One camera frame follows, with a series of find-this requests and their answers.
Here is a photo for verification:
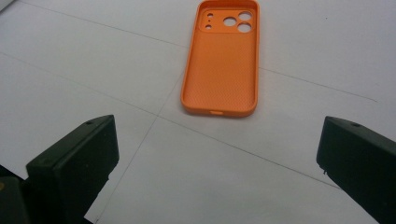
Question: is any orange phone case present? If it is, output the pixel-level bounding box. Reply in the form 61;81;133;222
179;0;261;119

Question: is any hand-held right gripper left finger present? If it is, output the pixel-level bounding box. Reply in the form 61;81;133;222
25;114;120;224

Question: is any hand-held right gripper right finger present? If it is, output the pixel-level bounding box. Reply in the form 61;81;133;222
316;115;396;224

